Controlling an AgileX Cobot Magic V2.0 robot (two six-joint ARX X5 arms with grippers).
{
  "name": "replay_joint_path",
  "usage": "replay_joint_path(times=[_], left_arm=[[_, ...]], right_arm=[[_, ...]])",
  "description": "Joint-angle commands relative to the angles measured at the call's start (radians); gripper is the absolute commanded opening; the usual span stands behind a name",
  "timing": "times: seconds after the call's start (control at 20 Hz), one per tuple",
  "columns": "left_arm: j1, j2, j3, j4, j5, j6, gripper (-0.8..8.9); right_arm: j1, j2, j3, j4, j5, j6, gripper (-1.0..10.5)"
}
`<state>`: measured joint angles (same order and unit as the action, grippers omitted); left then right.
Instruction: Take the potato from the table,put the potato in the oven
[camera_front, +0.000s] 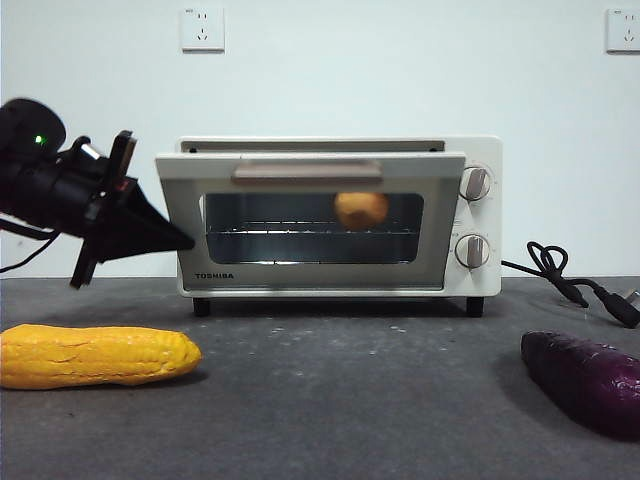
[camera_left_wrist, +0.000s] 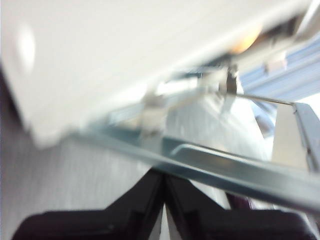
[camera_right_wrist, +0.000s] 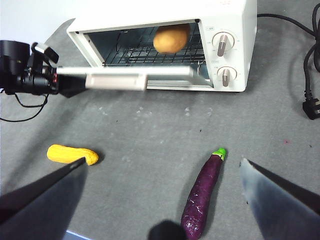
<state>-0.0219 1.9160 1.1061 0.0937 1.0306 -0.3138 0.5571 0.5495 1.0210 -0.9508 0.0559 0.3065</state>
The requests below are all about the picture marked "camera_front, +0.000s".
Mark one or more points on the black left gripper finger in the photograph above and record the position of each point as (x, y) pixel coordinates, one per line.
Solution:
(135, 245)
(150, 215)

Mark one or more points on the oven door with glass window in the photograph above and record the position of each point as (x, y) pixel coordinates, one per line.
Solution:
(185, 225)

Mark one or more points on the brown round potato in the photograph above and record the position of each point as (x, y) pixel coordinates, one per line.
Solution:
(361, 211)

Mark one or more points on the white oven timer knob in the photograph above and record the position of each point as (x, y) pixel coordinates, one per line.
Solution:
(472, 251)

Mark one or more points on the white oven temperature knob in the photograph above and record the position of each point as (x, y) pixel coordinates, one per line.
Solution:
(476, 182)

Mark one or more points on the white toaster oven housing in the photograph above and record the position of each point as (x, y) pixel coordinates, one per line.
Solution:
(482, 220)

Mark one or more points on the yellow corn cob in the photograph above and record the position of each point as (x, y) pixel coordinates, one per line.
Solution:
(90, 357)

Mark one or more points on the purple eggplant with green stem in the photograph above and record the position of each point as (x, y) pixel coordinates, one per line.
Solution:
(585, 380)

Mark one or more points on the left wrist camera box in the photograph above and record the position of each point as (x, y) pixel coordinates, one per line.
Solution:
(122, 155)

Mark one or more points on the white wall socket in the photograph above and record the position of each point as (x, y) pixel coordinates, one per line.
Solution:
(202, 29)
(625, 30)

